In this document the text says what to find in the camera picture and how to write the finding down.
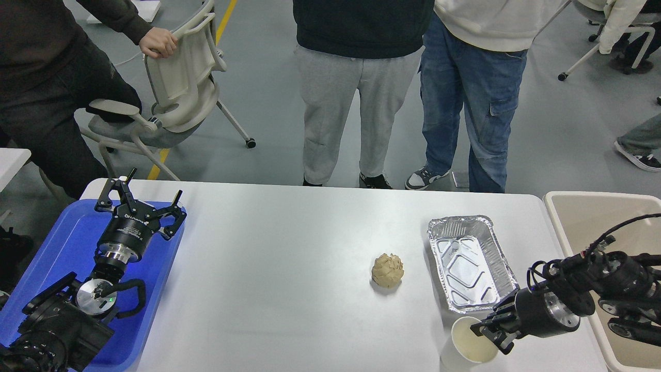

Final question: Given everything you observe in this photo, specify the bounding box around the person seated far right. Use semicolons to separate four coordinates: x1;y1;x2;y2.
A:
614;114;660;172

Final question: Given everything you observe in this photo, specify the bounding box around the beige office chair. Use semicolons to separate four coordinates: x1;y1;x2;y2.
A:
81;1;257;180

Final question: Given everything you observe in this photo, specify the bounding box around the white chair at right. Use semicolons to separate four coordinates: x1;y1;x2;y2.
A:
558;1;659;82

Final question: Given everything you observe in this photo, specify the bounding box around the aluminium foil tray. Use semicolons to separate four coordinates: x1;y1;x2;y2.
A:
428;215;520;315

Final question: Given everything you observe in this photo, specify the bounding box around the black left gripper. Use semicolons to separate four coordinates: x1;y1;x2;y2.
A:
94;168;187;264

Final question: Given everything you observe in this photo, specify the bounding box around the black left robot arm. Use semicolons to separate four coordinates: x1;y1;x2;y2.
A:
2;174;187;371

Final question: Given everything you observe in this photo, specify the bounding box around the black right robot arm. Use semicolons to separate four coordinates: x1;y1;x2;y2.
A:
470;214;660;354

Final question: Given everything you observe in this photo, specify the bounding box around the white paper cup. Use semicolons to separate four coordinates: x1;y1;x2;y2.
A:
440;316;499;371

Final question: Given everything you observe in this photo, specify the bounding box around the person in black clothes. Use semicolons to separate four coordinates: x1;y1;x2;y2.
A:
0;0;179;199

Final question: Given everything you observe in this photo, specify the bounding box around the crumpled tan paper ball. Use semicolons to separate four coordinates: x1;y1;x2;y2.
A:
371;254;404;289

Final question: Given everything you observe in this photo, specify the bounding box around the white side table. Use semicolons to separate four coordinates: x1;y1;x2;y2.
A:
0;148;31;192

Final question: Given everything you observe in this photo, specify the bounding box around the blue plastic tray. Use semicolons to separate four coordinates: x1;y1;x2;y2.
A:
1;199;184;371

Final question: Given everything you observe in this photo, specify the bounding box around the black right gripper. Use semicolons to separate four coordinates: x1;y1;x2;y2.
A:
470;289;580;355

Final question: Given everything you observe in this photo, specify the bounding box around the person in blue jeans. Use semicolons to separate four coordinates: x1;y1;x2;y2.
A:
404;1;563;193

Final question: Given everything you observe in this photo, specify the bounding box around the person in grey sweatpants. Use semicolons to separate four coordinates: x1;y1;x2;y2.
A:
292;1;434;189

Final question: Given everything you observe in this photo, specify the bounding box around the beige plastic bin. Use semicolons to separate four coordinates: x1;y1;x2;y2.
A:
543;192;660;371

